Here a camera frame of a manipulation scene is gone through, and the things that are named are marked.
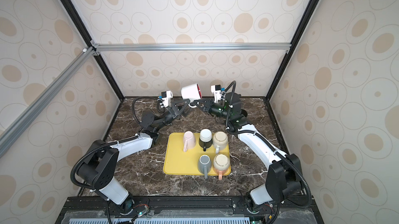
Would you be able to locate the white mug red inside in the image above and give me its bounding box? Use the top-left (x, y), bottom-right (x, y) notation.
top-left (181, 83), bottom-right (203, 102)

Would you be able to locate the pink mug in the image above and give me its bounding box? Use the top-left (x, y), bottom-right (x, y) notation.
top-left (183, 131), bottom-right (196, 152)

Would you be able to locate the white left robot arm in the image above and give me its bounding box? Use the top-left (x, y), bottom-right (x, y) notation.
top-left (70, 97), bottom-right (192, 215)

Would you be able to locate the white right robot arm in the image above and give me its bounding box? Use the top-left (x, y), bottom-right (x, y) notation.
top-left (190, 93), bottom-right (312, 208)

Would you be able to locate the speckled beige mug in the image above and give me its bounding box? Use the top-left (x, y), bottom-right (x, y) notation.
top-left (212, 132), bottom-right (228, 154)

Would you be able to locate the black-green mug white base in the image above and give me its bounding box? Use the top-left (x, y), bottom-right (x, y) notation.
top-left (198, 129), bottom-right (213, 152)

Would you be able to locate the grey mug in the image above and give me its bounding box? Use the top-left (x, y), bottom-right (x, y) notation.
top-left (197, 154), bottom-right (212, 179)

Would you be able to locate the peach mug cream base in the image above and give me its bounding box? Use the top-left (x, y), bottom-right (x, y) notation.
top-left (213, 153), bottom-right (230, 180)

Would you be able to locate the yellow plastic tray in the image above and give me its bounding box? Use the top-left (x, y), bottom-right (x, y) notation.
top-left (163, 133), bottom-right (231, 177)

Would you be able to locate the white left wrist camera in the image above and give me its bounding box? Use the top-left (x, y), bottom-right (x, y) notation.
top-left (158, 91), bottom-right (173, 108)

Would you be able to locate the horizontal aluminium rail back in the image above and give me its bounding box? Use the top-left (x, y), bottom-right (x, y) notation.
top-left (94, 43), bottom-right (291, 52)

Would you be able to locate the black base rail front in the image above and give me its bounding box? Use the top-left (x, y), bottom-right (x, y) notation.
top-left (56, 196), bottom-right (323, 224)

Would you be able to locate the diagonal aluminium rail left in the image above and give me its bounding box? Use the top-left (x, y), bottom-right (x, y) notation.
top-left (1, 46), bottom-right (94, 156)

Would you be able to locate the black corner frame post right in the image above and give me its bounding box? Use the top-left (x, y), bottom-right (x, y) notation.
top-left (265, 0), bottom-right (320, 102)

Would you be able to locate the black corner frame post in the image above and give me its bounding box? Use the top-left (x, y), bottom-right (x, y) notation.
top-left (60, 0), bottom-right (125, 101)
top-left (265, 0), bottom-right (320, 102)

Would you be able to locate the black corner frame post left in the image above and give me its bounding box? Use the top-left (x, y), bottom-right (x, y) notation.
top-left (60, 0), bottom-right (125, 101)

